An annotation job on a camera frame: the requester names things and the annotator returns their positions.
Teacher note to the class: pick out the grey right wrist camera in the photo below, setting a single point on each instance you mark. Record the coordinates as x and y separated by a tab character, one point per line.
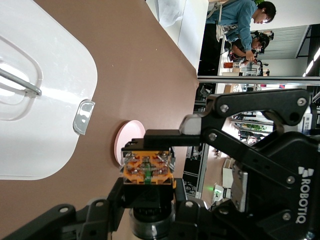
239	187

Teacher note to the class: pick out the aluminium frame beam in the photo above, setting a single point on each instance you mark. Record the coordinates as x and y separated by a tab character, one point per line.
250	80

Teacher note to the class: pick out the person in blue shirt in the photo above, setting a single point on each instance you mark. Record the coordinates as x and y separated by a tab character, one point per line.
237	15

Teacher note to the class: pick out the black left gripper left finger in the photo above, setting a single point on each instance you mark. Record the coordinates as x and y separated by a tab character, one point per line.
75	225

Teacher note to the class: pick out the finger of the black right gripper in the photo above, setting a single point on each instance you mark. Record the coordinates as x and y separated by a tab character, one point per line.
170	138

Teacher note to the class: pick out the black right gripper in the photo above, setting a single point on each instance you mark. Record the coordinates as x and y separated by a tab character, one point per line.
275	212

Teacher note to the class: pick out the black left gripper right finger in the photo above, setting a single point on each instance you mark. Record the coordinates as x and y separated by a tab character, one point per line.
190	220

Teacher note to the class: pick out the orange black push-button switch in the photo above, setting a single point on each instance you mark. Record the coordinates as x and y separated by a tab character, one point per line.
147	170

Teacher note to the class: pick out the pink round plate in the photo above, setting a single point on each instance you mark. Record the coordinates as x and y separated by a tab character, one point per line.
125	135

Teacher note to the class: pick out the person with black headset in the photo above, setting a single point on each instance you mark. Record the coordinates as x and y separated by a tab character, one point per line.
260	41

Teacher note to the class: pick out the white lidded storage box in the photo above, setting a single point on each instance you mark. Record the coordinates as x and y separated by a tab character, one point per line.
50	100

